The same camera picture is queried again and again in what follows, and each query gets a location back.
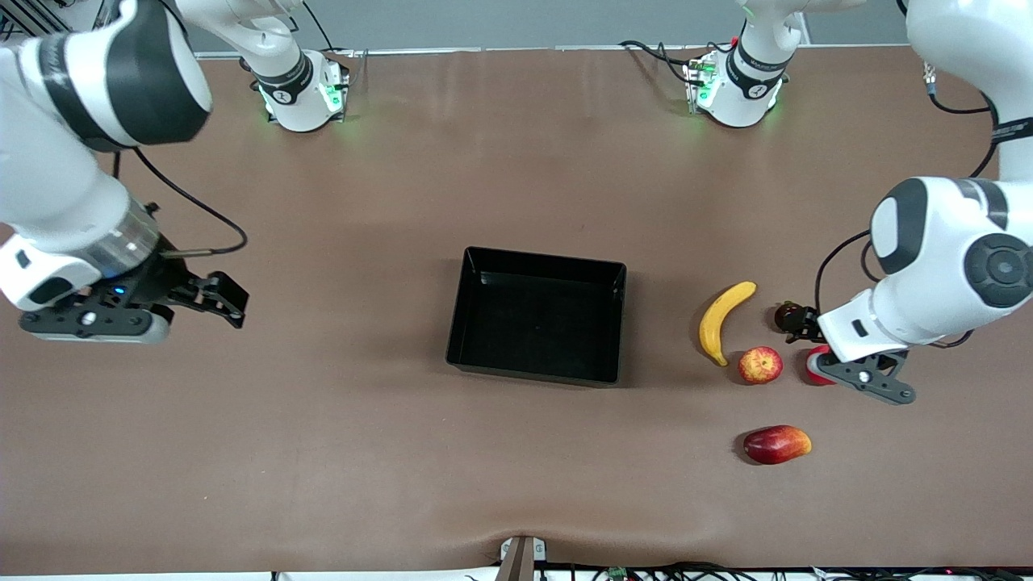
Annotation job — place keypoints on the brown table mat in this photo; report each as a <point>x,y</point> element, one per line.
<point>323,444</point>

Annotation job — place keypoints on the yellow banana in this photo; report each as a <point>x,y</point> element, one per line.
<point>714,319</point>

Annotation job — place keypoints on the plain red apple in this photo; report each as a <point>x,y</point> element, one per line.
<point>817,367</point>

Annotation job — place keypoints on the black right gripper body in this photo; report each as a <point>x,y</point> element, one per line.
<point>167,281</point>

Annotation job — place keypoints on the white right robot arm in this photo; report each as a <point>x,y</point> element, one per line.
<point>56,186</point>

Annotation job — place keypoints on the metal table edge rail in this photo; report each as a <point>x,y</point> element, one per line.
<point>452,50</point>

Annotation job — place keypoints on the small green circuit board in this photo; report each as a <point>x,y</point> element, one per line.
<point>618,574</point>

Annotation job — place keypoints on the yellow red striped apple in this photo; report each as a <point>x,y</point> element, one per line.
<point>761,365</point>

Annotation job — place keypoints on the black plastic tray box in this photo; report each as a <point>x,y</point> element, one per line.
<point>533,323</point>

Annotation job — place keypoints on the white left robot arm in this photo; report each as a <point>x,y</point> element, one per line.
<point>936,258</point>

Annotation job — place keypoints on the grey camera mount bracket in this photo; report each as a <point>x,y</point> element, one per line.
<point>520,558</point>

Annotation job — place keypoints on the dark purple mangosteen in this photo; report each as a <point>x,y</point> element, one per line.
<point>784,319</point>

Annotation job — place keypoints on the red mango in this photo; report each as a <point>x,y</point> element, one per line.
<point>776,445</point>

